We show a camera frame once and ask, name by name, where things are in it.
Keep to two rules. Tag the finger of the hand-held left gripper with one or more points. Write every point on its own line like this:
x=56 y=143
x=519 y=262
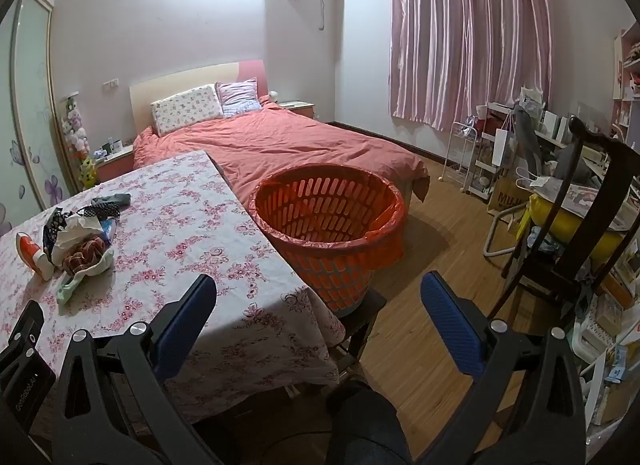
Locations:
x=29 y=325

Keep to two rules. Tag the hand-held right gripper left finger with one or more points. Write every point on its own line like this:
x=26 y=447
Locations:
x=182 y=330

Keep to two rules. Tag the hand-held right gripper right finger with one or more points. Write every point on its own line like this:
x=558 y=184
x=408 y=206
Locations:
x=450 y=330

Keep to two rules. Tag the black white checkered cloth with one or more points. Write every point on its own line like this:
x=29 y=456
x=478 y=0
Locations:
x=50 y=230

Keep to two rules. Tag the orange plastic basket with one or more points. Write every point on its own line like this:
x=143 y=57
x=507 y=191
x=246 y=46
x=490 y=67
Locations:
x=300 y=255

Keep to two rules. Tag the pile of small clothes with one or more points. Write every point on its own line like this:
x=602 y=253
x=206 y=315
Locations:
x=67 y=290

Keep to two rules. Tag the orange white small shoe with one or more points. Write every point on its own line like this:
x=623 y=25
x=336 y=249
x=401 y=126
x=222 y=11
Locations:
x=31 y=252

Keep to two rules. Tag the black stool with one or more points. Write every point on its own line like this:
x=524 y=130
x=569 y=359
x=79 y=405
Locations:
x=367 y=310

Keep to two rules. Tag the brown cloth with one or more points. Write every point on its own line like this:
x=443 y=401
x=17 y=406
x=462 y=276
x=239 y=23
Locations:
x=82 y=257

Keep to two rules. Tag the floral tablecloth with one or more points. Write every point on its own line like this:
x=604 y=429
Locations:
x=175 y=225

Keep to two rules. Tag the dark wooden chair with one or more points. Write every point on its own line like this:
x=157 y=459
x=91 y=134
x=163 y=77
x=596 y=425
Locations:
x=560 y=275

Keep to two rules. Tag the person's leg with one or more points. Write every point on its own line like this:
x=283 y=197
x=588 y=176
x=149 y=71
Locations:
x=365 y=425

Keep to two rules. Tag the grey sock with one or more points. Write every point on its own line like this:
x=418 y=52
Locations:
x=112 y=202

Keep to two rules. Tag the brown paper bag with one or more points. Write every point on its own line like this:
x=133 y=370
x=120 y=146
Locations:
x=505 y=195

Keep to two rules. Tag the yellow bag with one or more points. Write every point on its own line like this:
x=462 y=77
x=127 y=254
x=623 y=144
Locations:
x=542 y=210

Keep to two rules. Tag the yellow green plush toy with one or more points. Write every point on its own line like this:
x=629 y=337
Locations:
x=89 y=172

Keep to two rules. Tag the pink nightstand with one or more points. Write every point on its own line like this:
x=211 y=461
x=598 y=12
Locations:
x=115 y=165
x=297 y=109

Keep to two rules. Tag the white paper bag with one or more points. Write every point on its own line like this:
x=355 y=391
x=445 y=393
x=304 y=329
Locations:
x=502 y=147

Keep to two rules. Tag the hanging plush toys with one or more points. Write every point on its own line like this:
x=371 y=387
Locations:
x=75 y=127

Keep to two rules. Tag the sliding door wardrobe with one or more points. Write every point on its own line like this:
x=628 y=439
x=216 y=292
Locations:
x=30 y=120

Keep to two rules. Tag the grey cloth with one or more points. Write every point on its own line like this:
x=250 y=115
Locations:
x=527 y=140

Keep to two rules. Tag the floral pillow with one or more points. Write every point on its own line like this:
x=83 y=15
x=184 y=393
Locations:
x=187 y=107

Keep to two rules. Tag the pink bed duvet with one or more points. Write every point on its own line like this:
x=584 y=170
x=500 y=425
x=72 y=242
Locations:
x=310 y=145

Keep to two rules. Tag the striped pink pillow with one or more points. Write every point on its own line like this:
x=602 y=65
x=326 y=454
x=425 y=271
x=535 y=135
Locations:
x=239 y=95

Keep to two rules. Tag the cream pink headboard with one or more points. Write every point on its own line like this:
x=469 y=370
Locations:
x=175 y=82

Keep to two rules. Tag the pink curtain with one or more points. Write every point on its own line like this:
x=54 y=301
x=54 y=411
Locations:
x=470 y=35

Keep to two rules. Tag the white tube frame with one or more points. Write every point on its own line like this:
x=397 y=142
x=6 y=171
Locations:
x=492 y=240

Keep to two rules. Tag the white wall switch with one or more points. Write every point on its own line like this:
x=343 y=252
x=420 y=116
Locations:
x=110 y=84

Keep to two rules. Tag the pink wall shelf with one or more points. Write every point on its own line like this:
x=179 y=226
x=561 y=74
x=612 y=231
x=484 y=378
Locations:
x=627 y=70

